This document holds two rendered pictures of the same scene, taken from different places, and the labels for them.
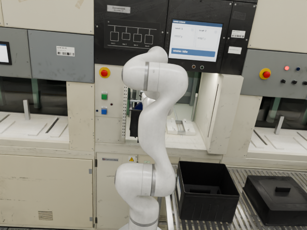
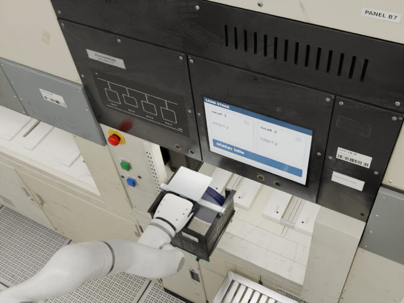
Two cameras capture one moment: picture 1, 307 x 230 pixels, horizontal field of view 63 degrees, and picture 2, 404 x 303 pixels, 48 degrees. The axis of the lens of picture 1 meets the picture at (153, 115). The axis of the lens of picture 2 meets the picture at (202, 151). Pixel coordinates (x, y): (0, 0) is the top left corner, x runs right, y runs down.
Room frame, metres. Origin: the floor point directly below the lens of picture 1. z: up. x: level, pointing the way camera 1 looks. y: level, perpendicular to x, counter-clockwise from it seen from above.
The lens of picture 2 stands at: (0.82, -0.56, 2.46)
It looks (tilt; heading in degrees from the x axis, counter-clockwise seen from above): 50 degrees down; 39
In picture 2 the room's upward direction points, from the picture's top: 8 degrees counter-clockwise
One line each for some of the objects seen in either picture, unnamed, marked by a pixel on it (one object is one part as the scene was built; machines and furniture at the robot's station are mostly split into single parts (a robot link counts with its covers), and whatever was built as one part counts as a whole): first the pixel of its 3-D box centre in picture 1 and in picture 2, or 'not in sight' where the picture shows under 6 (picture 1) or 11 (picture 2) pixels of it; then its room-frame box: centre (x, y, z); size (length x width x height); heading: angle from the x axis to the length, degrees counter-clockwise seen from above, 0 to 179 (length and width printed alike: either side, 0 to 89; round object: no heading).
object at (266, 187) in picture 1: (280, 196); not in sight; (1.13, -0.75, 0.83); 0.29 x 0.29 x 0.13; 6
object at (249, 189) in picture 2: not in sight; (235, 180); (1.77, 0.05, 0.89); 0.22 x 0.21 x 0.04; 4
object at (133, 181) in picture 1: (137, 191); not in sight; (0.78, 0.03, 1.07); 0.19 x 0.12 x 0.24; 92
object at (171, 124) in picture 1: (179, 126); (296, 204); (1.79, -0.22, 0.89); 0.22 x 0.21 x 0.04; 4
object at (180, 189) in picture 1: (203, 189); not in sight; (1.10, -0.31, 0.85); 0.28 x 0.28 x 0.17; 3
